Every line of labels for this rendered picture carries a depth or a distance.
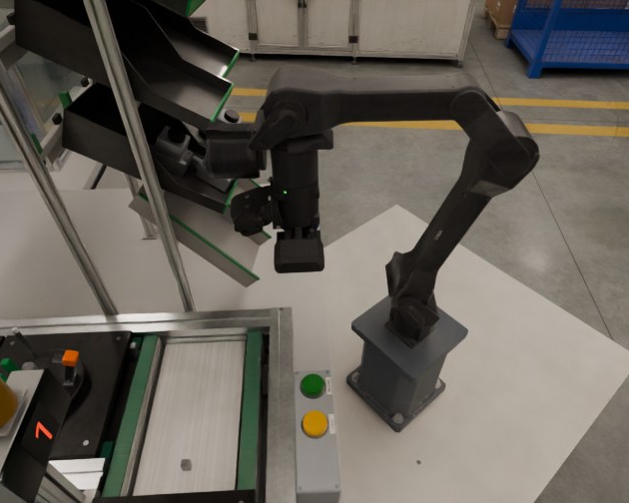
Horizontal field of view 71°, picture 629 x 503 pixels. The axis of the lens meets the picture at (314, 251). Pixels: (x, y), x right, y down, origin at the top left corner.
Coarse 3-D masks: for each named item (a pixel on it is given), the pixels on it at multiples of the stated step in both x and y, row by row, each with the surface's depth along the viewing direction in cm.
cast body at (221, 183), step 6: (192, 162) 81; (198, 162) 81; (204, 162) 78; (198, 168) 80; (204, 168) 79; (198, 174) 81; (204, 174) 80; (204, 180) 81; (210, 180) 81; (216, 180) 80; (222, 180) 80; (228, 180) 80; (234, 180) 83; (216, 186) 81; (222, 186) 81; (228, 186) 81
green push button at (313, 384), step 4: (308, 376) 79; (312, 376) 79; (316, 376) 79; (304, 380) 79; (308, 380) 79; (312, 380) 79; (316, 380) 79; (320, 380) 79; (304, 384) 78; (308, 384) 78; (312, 384) 78; (316, 384) 78; (320, 384) 78; (304, 388) 78; (308, 388) 78; (312, 388) 78; (316, 388) 78; (320, 388) 78; (308, 392) 77; (312, 392) 77; (316, 392) 77; (320, 392) 78
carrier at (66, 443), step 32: (0, 352) 83; (32, 352) 79; (64, 352) 81; (96, 352) 83; (128, 352) 85; (64, 384) 75; (96, 384) 79; (96, 416) 74; (64, 448) 71; (96, 448) 71
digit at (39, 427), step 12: (36, 408) 48; (36, 420) 48; (48, 420) 50; (36, 432) 48; (48, 432) 50; (24, 444) 46; (36, 444) 48; (48, 444) 50; (36, 456) 47; (48, 456) 50
